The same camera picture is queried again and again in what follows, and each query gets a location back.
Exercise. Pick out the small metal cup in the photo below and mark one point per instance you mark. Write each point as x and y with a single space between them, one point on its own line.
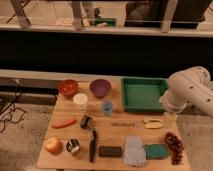
73 146

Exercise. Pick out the red orange bowl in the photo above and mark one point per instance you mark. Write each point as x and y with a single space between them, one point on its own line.
68 88

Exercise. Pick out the white plastic cup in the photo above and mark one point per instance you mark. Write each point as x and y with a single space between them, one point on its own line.
81 101

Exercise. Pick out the green sponge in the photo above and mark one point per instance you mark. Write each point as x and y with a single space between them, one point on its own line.
156 151

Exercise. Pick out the orange carrot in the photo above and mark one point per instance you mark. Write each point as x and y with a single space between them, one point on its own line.
63 124

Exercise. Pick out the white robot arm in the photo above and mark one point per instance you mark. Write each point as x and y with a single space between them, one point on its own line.
188 86

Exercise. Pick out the red yellow apple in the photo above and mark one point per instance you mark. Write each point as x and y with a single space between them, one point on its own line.
53 145

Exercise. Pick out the green plastic tray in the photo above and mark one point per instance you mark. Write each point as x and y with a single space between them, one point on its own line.
142 94

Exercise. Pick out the metal fork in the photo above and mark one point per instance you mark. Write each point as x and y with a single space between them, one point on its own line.
131 124

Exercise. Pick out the bunch of red grapes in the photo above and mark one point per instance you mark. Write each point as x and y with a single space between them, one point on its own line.
176 146

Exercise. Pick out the dark rectangular sponge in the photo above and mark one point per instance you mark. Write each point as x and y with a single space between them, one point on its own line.
110 151

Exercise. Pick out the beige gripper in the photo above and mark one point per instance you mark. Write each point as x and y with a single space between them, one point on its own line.
169 119

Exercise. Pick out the green box in background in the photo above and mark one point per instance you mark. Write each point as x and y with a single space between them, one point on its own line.
105 22

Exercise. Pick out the purple bowl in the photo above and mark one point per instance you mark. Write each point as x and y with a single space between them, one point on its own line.
100 87

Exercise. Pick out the grey blue cloth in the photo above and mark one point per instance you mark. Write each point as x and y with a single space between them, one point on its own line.
134 152

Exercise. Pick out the black handled knife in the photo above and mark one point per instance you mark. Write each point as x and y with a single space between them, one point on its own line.
92 146

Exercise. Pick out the light blue cup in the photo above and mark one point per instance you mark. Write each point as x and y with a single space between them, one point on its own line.
107 108

